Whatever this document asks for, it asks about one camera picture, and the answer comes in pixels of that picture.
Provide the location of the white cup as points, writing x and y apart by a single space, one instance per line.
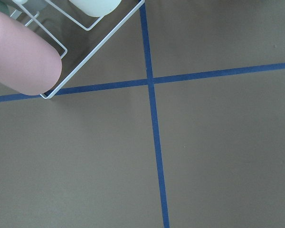
96 8

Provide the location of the dark pink cup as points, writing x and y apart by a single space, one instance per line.
28 64

